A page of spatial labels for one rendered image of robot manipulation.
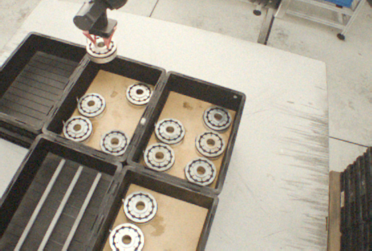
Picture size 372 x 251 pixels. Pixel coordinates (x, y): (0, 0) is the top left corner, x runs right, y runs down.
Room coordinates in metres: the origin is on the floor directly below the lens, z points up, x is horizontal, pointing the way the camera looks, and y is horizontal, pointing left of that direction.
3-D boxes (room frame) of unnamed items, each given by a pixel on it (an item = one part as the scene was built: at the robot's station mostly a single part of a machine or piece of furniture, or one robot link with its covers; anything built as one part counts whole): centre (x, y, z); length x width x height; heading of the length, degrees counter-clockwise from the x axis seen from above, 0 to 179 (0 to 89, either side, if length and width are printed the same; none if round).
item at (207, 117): (0.67, -0.13, 0.86); 0.10 x 0.10 x 0.01
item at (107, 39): (0.75, 0.28, 1.10); 0.07 x 0.07 x 0.09; 80
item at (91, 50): (0.75, 0.30, 1.05); 0.10 x 0.10 x 0.01
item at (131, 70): (0.62, 0.25, 0.87); 0.40 x 0.30 x 0.11; 170
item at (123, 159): (0.62, 0.25, 0.92); 0.40 x 0.30 x 0.02; 170
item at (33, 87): (0.68, 0.55, 0.87); 0.40 x 0.30 x 0.11; 170
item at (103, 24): (0.75, 0.30, 1.17); 0.10 x 0.07 x 0.07; 80
